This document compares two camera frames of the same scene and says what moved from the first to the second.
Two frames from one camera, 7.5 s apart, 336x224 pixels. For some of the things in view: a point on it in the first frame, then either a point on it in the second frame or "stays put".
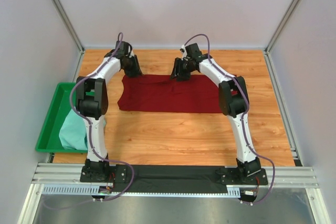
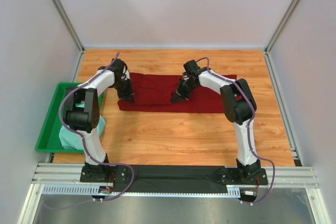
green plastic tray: (49, 140) stays put
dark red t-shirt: (160, 94) stays put
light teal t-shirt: (73, 134) stays put
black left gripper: (136, 70) → (127, 95)
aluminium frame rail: (60, 173) stays put
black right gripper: (177, 71) → (179, 95)
